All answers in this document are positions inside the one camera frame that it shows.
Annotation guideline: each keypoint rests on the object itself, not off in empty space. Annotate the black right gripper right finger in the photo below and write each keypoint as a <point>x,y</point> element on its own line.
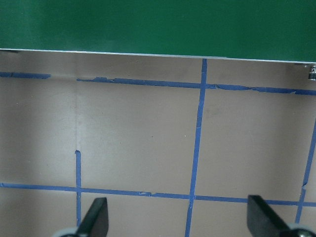
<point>262,220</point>

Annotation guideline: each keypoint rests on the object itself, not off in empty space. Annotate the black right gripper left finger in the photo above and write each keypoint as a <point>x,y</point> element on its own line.
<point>96,220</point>

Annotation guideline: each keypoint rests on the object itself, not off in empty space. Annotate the green conveyor belt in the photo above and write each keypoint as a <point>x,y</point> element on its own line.
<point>261,30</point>

